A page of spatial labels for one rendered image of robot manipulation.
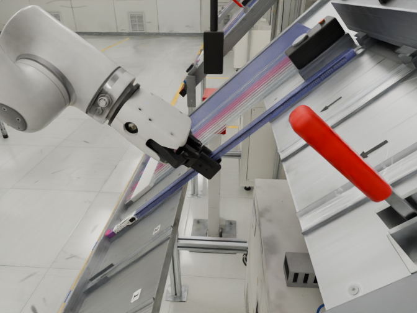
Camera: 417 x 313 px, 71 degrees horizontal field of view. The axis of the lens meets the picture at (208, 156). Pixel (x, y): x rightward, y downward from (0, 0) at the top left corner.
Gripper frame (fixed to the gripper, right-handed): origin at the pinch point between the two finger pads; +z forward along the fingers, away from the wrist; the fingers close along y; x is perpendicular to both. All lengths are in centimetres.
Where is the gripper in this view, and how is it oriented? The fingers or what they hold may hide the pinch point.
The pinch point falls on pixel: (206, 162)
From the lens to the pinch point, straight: 47.0
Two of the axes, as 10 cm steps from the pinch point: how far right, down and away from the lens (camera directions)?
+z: 7.9, 5.6, 2.5
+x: -6.1, 6.7, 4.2
